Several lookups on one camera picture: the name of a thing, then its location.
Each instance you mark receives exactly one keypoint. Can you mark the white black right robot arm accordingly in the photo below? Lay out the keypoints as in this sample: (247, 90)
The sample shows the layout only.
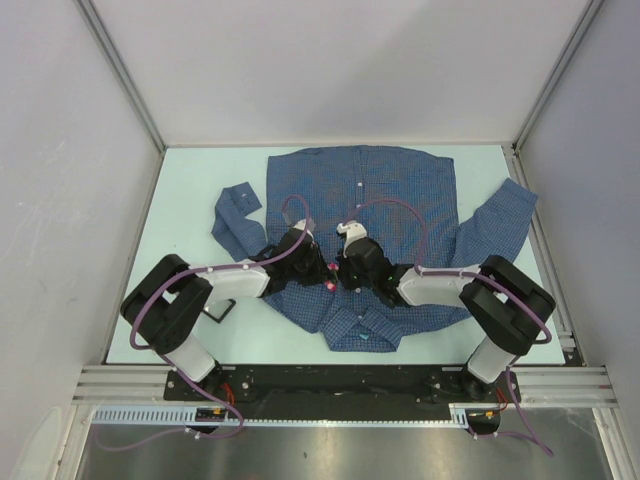
(511, 309)

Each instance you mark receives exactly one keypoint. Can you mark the right aluminium corner post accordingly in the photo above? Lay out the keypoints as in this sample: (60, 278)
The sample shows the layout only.
(577, 35)

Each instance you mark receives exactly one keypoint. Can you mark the aluminium corner post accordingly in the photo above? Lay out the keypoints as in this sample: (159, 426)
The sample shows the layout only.
(577, 35)
(106, 44)

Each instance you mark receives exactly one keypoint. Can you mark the pink flower smiley brooch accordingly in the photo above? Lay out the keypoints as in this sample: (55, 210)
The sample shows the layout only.
(332, 281)

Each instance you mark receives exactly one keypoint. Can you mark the aluminium front frame rail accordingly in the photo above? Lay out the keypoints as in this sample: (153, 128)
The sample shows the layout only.
(530, 385)

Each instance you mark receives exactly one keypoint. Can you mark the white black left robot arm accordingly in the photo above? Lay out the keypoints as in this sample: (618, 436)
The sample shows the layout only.
(165, 306)

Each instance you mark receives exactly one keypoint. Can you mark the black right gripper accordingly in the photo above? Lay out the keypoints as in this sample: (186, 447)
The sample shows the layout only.
(342, 272)

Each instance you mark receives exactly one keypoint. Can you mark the left aluminium corner post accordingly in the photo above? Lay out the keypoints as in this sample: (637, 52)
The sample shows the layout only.
(106, 44)

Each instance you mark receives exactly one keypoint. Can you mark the black framed clear box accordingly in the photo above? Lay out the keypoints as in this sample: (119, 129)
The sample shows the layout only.
(219, 310)

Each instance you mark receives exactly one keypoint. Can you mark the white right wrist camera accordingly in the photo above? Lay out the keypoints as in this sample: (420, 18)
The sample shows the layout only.
(351, 231)

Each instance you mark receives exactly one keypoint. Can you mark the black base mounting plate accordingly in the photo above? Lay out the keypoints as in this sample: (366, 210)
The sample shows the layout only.
(434, 383)

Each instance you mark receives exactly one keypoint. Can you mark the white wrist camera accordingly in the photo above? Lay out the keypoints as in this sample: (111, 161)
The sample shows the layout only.
(351, 231)
(304, 226)

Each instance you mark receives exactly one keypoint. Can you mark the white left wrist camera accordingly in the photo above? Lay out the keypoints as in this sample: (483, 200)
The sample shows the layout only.
(304, 226)

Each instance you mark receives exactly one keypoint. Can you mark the slotted grey cable duct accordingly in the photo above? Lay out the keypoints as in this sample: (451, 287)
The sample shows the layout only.
(425, 416)

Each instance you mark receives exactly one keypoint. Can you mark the blue plaid button shirt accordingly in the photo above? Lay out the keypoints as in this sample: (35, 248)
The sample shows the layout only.
(407, 201)

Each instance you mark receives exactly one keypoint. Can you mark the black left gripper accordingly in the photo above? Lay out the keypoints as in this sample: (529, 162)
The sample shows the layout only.
(320, 274)

